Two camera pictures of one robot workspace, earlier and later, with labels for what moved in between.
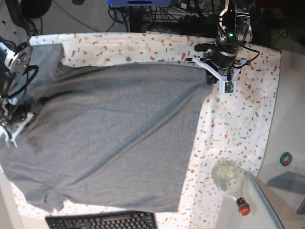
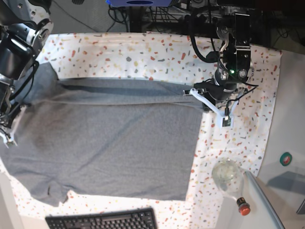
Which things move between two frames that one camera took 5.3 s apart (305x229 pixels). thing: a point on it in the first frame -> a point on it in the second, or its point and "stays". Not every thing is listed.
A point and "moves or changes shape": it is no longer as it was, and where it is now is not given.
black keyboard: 138,220 stays
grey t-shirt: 120,137 moves or changes shape
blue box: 136,3 stays
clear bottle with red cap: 228,175 stays
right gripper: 225,65 -> 223,100
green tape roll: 285,159 stays
